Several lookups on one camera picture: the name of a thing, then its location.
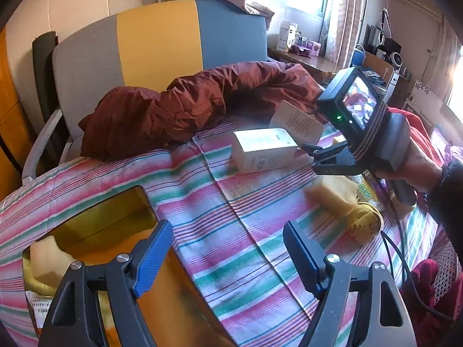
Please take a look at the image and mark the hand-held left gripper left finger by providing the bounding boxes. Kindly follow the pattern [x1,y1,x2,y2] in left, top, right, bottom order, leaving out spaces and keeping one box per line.
[38,220,174,347]

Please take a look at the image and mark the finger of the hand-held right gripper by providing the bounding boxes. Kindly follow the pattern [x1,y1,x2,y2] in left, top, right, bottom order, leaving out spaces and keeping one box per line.
[301,141,350,158]
[310,157,362,177]

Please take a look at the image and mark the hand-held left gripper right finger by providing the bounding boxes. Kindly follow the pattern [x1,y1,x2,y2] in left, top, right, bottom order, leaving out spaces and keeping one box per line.
[283,220,418,347]

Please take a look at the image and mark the yellow green snack packet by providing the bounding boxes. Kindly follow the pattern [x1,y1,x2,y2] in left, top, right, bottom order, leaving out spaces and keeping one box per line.
[356,181,382,205]

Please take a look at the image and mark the white carton box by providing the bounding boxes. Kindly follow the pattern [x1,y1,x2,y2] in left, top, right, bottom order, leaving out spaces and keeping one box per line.
[231,128,299,175]

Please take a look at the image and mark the cardboard storage box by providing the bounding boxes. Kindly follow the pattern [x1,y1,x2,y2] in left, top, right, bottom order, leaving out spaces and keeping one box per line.
[22,185,236,347]

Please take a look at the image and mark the person's right hand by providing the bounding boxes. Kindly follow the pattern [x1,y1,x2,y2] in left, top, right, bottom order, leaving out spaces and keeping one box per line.
[380,125,444,193]

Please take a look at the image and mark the white printed card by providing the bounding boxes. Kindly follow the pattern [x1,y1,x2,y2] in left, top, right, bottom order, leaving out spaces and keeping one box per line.
[269,100,325,149]

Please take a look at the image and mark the yellow sock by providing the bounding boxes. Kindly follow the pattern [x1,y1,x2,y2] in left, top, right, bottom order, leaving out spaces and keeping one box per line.
[345,202,384,244]

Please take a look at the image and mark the wooden side desk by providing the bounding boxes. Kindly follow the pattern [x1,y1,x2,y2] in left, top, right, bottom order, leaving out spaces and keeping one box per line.
[268,47,348,80]

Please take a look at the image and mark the purple gift box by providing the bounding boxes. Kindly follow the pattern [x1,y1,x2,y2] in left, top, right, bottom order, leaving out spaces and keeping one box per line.
[293,38,322,58]

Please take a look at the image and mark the pink window curtain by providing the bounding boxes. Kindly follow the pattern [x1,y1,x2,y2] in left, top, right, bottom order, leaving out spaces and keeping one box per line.
[322,0,366,73]

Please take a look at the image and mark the tall white carton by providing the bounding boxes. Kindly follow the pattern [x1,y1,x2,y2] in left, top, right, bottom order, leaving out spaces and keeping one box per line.
[277,20,299,52]

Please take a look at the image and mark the dark red fuzzy cloth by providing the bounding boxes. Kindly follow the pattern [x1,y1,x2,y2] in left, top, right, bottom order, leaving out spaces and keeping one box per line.
[400,258,456,347]

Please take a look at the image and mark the woven cane seat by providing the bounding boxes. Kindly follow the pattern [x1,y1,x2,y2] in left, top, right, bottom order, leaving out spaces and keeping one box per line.
[434,244,463,304]

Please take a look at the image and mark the dark red jacket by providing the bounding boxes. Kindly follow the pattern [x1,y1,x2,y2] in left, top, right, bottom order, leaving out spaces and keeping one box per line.
[78,61,326,161]

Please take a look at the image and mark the grey yellow blue chair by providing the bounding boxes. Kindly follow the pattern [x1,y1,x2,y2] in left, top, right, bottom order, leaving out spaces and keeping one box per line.
[22,0,275,189]

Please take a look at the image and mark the orange wooden wardrobe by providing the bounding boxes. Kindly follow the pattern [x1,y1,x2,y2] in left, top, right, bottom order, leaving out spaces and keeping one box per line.
[0,25,37,203]

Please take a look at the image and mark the black flat panel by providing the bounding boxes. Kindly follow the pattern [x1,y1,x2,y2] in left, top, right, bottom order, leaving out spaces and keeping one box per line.
[32,32,70,145]

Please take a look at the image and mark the black cable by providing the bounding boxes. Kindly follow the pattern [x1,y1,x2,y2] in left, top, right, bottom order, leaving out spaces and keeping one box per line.
[378,184,454,322]

